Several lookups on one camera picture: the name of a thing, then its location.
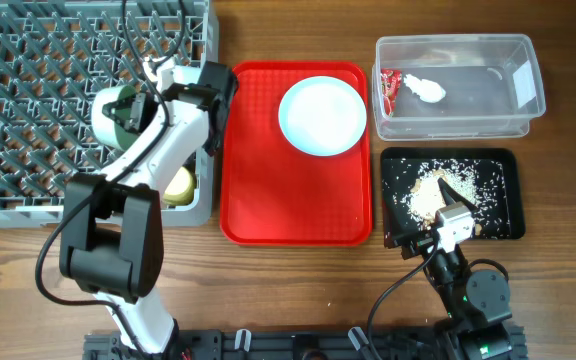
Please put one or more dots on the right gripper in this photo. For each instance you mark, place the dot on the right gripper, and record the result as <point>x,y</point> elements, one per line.
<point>417,244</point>

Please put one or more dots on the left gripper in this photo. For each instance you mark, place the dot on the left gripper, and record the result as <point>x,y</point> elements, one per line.
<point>147,105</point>

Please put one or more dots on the green plastic bowl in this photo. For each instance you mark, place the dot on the green plastic bowl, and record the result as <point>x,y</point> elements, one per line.
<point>105,130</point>

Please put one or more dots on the food scraps and rice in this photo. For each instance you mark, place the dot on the food scraps and rice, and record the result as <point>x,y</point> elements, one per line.
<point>420,187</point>

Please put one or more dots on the white tissue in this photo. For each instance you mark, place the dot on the white tissue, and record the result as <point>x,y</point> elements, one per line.
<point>428,91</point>

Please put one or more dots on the yellow plastic cup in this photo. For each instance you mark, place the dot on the yellow plastic cup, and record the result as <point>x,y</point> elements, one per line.
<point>180,191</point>

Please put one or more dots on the red snack wrapper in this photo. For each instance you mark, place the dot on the red snack wrapper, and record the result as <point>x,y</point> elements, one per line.
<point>390,80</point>

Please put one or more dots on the large light blue plate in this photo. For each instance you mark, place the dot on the large light blue plate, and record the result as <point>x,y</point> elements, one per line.
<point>322,116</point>

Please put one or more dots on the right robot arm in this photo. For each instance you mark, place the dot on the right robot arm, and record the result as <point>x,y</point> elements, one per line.
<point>475,293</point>

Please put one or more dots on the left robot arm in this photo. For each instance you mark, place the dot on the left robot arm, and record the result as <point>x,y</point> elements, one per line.
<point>112,241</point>

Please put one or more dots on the grey dishwasher rack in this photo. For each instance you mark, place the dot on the grey dishwasher rack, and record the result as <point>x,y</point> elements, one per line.
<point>54,57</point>

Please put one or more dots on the black plastic tray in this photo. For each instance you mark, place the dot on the black plastic tray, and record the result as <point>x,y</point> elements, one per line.
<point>504,156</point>

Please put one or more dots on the clear plastic bin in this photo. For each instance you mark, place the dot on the clear plastic bin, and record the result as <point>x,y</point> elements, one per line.
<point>493,84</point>

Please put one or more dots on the red plastic tray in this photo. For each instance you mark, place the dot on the red plastic tray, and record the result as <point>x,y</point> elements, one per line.
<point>272,194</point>

